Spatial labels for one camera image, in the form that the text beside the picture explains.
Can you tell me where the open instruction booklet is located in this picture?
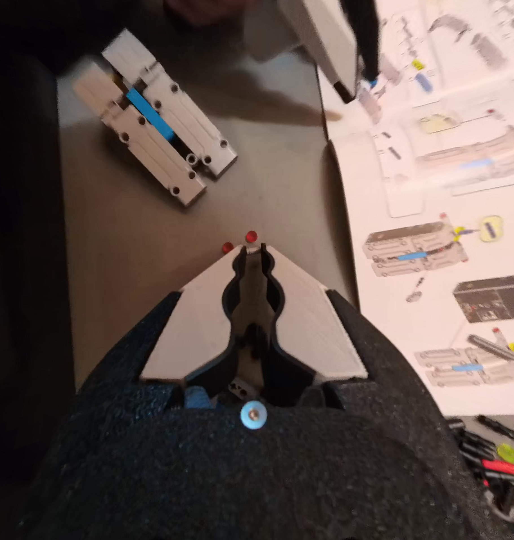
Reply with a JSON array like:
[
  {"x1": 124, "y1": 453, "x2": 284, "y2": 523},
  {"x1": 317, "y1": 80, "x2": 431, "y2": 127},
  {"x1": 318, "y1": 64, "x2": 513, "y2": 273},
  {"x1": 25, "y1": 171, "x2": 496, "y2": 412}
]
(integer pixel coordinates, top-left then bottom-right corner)
[{"x1": 316, "y1": 0, "x2": 514, "y2": 417}]

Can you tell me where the person's left hand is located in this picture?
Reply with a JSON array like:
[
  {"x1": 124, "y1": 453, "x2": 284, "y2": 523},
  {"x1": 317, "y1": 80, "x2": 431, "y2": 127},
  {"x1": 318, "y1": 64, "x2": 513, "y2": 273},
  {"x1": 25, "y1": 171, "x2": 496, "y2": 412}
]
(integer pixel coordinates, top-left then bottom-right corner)
[{"x1": 164, "y1": 0, "x2": 258, "y2": 27}]

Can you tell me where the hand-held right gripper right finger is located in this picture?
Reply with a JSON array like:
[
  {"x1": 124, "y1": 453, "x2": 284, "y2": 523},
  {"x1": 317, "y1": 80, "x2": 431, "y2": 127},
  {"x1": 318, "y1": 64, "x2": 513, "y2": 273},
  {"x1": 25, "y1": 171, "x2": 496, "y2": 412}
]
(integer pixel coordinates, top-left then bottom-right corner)
[{"x1": 260, "y1": 243, "x2": 369, "y2": 380}]

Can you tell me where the pile of toy bricks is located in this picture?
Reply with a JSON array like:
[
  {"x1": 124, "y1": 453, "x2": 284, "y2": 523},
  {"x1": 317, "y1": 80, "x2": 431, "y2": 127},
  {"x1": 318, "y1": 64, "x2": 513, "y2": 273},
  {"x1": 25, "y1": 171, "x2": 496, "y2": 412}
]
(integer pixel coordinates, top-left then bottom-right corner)
[{"x1": 446, "y1": 415, "x2": 514, "y2": 525}]

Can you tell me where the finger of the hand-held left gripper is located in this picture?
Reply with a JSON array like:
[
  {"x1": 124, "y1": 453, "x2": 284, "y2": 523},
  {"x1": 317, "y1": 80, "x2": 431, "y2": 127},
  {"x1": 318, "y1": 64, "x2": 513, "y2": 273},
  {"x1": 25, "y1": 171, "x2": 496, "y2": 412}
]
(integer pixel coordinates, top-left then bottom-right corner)
[
  {"x1": 341, "y1": 0, "x2": 381, "y2": 89},
  {"x1": 277, "y1": 0, "x2": 360, "y2": 105}
]

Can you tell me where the grey blue toy assembly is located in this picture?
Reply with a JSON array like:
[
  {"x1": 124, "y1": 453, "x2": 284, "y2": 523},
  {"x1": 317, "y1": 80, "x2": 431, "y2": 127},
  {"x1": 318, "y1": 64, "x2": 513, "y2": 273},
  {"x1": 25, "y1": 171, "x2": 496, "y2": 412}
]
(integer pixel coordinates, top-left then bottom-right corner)
[{"x1": 102, "y1": 29, "x2": 238, "y2": 179}]

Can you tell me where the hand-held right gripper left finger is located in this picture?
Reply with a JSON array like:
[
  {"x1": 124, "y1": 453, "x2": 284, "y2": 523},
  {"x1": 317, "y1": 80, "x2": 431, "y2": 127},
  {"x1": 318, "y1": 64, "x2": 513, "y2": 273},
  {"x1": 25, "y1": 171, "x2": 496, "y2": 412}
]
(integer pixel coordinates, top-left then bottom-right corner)
[{"x1": 139, "y1": 245, "x2": 247, "y2": 383}]

